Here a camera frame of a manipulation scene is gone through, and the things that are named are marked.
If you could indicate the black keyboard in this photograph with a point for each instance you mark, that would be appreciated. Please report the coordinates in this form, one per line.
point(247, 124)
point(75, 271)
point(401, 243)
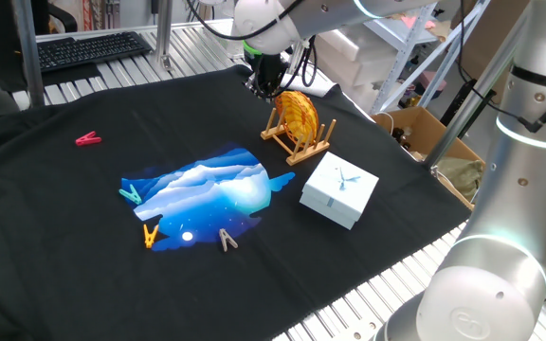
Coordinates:
point(88, 49)

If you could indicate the white stand on plate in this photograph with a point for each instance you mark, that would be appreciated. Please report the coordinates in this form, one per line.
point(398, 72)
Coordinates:
point(225, 40)

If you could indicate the pink box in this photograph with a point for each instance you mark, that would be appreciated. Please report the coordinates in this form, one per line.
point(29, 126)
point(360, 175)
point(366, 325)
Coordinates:
point(431, 81)

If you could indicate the white metal shelf rack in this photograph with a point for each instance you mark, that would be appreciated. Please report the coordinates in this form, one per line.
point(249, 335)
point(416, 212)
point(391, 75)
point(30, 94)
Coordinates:
point(398, 71)

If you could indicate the open cardboard box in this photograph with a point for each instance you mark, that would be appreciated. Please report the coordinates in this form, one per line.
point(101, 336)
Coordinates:
point(424, 128)

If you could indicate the orange clothespin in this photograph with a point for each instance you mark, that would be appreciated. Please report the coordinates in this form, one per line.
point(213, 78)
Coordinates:
point(149, 239)

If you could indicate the aluminium frame post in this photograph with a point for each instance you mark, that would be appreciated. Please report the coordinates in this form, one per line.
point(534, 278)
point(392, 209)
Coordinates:
point(472, 99)
point(163, 33)
point(29, 57)

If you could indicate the large brown cardboard carton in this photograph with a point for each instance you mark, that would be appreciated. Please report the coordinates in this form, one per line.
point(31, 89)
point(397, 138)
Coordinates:
point(486, 47)

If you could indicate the teal clothespin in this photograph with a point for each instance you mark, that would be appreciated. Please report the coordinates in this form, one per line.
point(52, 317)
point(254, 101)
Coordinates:
point(133, 195)

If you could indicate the orange woven basket dish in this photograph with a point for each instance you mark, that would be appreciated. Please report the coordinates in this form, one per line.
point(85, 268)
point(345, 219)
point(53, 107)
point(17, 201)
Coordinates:
point(297, 118)

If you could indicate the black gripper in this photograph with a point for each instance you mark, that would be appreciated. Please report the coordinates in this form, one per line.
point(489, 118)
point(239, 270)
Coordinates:
point(269, 68)

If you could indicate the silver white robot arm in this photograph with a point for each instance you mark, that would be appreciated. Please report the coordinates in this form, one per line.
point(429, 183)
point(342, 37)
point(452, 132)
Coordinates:
point(491, 284)

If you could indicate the beige clothespin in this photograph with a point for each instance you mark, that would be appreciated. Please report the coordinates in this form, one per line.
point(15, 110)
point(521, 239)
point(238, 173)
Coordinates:
point(226, 239)

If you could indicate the olive cloth bag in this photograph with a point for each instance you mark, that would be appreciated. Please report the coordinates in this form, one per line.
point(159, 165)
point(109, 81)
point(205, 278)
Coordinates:
point(460, 173)

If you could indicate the black cloth with blue print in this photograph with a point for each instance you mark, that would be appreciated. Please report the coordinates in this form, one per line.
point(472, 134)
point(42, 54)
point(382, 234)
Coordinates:
point(64, 213)

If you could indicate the pink clothespin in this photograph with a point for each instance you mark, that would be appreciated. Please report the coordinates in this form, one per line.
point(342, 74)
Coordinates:
point(85, 139)

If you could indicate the pale blue gift box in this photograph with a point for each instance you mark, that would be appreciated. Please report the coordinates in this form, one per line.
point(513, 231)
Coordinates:
point(339, 189)

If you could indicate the black office chair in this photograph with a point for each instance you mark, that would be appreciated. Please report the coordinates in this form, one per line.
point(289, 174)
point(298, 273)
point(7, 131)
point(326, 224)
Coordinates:
point(64, 19)

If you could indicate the black case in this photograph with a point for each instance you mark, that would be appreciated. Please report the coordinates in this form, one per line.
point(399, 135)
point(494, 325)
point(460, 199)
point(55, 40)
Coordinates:
point(462, 102)

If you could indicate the wooden dish rack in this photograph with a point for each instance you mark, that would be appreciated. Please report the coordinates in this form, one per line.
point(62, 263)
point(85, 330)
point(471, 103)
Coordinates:
point(307, 154)

